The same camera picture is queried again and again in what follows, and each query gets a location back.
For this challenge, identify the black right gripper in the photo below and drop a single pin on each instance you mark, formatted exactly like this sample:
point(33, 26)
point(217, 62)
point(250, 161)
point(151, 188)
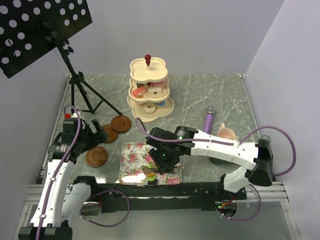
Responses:
point(162, 165)

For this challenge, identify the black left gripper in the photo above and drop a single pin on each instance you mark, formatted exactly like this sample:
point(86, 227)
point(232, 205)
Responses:
point(97, 138)

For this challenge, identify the metal serving tongs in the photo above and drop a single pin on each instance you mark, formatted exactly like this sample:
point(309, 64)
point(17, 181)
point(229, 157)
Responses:
point(174, 171)

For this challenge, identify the colourful macarons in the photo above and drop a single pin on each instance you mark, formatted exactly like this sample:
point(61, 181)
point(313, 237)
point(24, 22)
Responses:
point(150, 174)

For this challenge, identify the cream glazed donut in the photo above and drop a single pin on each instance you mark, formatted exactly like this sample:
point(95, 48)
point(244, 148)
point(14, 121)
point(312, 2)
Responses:
point(149, 107)

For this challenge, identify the red striped cake slice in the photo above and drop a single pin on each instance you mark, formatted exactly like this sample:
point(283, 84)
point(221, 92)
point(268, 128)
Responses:
point(141, 90)

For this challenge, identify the blue glazed donut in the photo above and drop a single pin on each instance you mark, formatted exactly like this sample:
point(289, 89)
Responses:
point(160, 105)

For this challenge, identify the chocolate cake slice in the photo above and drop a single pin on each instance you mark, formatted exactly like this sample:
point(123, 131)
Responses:
point(140, 85)

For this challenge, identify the white cake slice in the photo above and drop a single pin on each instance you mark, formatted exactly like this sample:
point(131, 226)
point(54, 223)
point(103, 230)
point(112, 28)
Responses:
point(154, 91)

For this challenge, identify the pink cake slice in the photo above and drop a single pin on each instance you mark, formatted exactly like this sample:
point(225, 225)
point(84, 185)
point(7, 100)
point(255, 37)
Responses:
point(157, 84)

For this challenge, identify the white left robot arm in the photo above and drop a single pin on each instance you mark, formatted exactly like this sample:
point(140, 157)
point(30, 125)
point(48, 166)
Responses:
point(56, 212)

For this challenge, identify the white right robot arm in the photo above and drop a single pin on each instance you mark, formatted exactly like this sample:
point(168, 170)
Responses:
point(255, 159)

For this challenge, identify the brown wooden saucer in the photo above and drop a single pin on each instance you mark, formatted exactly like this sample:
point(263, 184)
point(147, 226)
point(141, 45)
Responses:
point(121, 124)
point(112, 134)
point(96, 157)

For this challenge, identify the floral serving tray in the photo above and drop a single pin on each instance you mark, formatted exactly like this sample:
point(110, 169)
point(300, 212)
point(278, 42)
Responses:
point(134, 155)

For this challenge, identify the dark green mug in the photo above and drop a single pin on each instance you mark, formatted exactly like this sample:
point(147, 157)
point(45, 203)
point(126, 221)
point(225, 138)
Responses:
point(216, 161)

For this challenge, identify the purple glitter microphone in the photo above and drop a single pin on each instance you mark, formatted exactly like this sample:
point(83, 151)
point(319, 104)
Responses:
point(208, 122)

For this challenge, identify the pink cup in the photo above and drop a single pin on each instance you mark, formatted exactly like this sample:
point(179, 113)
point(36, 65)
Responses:
point(226, 133)

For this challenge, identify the cream three-tier cake stand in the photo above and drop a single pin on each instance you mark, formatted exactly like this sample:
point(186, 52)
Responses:
point(144, 71)

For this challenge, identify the red glitter microphone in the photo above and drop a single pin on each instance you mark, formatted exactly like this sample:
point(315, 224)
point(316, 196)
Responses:
point(265, 138)

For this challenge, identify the black perforated music stand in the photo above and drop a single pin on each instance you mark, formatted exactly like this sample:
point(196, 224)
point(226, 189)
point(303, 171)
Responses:
point(29, 29)

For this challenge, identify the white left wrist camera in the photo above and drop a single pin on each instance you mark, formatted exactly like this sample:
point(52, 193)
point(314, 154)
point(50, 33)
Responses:
point(75, 115)

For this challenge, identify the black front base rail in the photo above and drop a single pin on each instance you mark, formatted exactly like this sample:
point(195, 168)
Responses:
point(186, 195)

